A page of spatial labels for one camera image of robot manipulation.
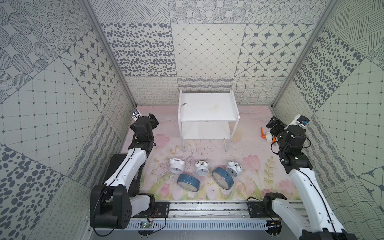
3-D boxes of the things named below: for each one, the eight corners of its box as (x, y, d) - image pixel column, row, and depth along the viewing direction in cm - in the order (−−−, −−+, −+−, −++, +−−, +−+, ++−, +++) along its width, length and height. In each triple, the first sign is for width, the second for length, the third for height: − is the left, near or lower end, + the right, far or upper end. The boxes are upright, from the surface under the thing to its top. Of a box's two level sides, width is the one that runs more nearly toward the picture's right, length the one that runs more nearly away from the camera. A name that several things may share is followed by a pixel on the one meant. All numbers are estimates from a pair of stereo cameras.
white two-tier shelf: (182, 153, 96) (177, 118, 69) (184, 128, 110) (180, 91, 82) (227, 153, 97) (239, 118, 69) (224, 128, 110) (233, 91, 82)
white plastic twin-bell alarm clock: (171, 174, 88) (168, 167, 80) (172, 165, 91) (170, 158, 84) (184, 174, 88) (183, 167, 80) (185, 165, 91) (184, 158, 84)
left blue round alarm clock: (178, 186, 83) (176, 180, 74) (181, 179, 86) (180, 172, 77) (196, 194, 81) (196, 188, 72) (199, 186, 83) (199, 179, 74)
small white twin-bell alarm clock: (195, 176, 87) (195, 170, 80) (195, 167, 91) (195, 160, 83) (207, 176, 87) (209, 170, 80) (207, 167, 91) (208, 160, 83)
